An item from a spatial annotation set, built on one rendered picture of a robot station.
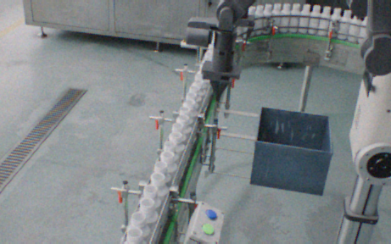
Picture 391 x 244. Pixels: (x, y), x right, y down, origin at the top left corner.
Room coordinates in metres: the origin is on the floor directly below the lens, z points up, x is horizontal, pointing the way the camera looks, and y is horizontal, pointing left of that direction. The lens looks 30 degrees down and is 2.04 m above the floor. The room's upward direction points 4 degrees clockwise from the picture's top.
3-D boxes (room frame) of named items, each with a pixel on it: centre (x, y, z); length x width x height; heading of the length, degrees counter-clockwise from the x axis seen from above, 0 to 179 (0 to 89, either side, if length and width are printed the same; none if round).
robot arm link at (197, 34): (1.22, -0.02, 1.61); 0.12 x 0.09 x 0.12; 82
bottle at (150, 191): (1.11, 0.11, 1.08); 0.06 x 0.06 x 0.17
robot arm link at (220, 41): (1.22, -0.06, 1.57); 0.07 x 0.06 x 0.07; 82
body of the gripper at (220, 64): (1.22, -0.06, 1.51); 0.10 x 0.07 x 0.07; 81
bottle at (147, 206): (1.05, 0.11, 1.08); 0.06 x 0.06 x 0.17
